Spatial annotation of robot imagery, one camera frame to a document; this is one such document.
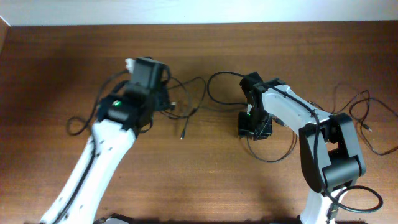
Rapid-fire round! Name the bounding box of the thin black audio cable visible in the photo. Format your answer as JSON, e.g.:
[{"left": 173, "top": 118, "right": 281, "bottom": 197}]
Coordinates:
[{"left": 307, "top": 88, "right": 398, "bottom": 156}]

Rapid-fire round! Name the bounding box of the thin black USB cable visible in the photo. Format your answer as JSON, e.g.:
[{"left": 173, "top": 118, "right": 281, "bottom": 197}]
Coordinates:
[{"left": 158, "top": 75, "right": 249, "bottom": 141}]

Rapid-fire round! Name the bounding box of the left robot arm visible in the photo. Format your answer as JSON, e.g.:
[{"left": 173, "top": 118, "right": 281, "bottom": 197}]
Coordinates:
[{"left": 40, "top": 57, "right": 172, "bottom": 223}]

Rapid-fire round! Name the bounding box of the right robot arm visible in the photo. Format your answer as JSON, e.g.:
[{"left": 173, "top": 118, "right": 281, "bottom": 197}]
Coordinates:
[{"left": 238, "top": 72, "right": 366, "bottom": 223}]

